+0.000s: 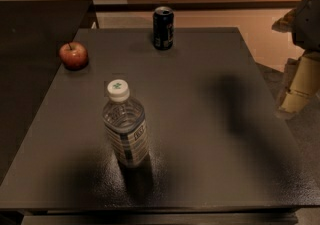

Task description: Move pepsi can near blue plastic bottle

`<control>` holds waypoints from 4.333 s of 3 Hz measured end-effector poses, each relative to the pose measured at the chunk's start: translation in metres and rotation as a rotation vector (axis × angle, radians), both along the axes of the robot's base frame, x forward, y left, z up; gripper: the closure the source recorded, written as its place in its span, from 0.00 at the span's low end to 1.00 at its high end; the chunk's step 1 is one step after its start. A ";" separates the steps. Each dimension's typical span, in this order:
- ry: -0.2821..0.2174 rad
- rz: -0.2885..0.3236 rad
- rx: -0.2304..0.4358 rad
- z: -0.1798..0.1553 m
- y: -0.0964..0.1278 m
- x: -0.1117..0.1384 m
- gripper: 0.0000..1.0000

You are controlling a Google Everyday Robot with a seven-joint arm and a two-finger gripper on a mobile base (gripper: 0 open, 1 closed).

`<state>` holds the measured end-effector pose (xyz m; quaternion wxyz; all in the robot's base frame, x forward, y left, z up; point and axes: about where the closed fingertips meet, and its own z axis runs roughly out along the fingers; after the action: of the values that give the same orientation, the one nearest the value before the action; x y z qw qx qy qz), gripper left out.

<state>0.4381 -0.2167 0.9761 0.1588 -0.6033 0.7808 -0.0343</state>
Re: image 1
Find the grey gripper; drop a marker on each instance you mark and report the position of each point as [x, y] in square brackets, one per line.
[308, 24]

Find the dark blue pepsi can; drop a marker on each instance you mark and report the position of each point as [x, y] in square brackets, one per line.
[163, 27]

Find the clear plastic water bottle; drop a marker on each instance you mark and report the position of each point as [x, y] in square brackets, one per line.
[125, 122]

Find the red apple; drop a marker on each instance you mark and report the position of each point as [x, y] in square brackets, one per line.
[74, 56]

